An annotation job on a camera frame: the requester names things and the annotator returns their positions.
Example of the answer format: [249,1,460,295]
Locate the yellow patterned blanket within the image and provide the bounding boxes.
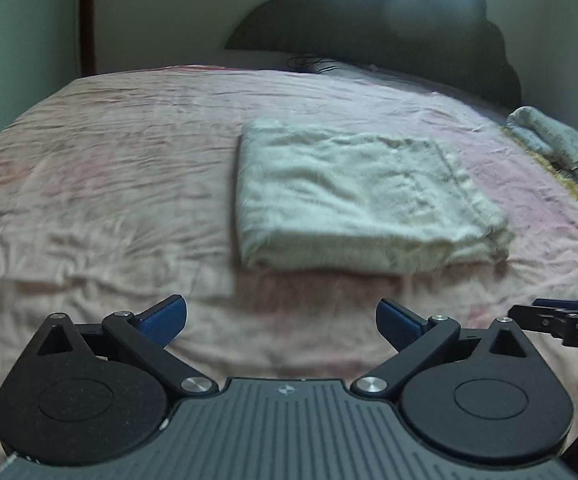
[502,126,578,203]

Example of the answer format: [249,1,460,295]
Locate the grey striped pillow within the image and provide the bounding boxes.
[286,55,414,80]

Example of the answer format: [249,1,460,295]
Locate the cream white pants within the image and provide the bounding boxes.
[234,120,512,275]

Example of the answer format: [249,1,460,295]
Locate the grey folded cloth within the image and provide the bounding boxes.
[506,106,578,177]

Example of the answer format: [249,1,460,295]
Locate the dark scalloped headboard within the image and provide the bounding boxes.
[226,0,521,108]

